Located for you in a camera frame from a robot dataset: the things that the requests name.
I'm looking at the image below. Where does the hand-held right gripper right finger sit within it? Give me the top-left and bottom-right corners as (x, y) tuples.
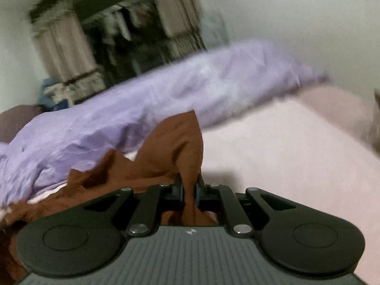
(194, 173), (297, 238)

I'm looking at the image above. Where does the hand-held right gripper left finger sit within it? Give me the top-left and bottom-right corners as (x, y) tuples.
(84, 175), (184, 237)

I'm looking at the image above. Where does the brown garment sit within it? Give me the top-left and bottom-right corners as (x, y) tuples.
(0, 110), (219, 285)

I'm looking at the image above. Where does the blue white clothes pile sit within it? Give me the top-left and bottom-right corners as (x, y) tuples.
(40, 78), (75, 111)

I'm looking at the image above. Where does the row of hanging clothes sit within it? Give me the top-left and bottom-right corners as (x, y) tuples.
(103, 2), (158, 43)

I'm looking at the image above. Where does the pink printed blanket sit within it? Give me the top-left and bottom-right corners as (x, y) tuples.
(0, 85), (380, 285)

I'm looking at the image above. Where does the purple quilt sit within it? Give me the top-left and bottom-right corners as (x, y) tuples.
(0, 40), (329, 209)

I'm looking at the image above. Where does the dark window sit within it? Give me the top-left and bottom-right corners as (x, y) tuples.
(74, 0), (179, 87)

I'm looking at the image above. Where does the mauve quilted headboard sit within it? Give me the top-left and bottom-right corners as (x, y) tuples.
(0, 104), (46, 143)

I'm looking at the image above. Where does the beige patterned curtain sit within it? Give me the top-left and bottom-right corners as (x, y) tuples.
(147, 0), (207, 57)
(29, 0), (107, 96)

